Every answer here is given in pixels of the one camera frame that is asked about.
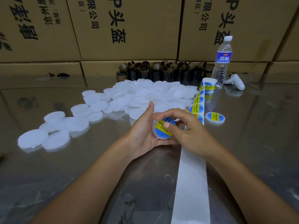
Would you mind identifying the labelled lid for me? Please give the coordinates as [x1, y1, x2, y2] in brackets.
[206, 112, 226, 125]
[152, 117, 178, 140]

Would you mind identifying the person's right forearm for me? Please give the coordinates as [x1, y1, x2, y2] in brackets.
[208, 147, 299, 224]

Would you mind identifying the clear plastic water bottle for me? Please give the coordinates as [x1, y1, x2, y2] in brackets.
[211, 36, 233, 84]

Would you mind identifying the white handheld controller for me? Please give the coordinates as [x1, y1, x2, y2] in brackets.
[224, 73, 246, 91]

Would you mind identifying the person's left forearm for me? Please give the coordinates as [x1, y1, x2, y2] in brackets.
[42, 144, 141, 224]

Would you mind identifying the person's left hand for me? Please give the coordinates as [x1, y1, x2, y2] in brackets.
[124, 101, 176, 161]

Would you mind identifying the sticker roll with backing strip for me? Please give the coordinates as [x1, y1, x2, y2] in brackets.
[170, 77, 218, 224]

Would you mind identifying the stack of brown cardboard boxes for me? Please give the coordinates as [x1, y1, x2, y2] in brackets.
[0, 0, 299, 77]

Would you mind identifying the row of dark cardboard tubes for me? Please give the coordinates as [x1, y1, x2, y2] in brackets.
[117, 60, 216, 82]

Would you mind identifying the pile of white plastic lids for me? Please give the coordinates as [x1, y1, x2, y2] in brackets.
[17, 79, 201, 153]

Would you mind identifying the person's right hand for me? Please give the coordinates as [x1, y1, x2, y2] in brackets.
[153, 108, 225, 159]

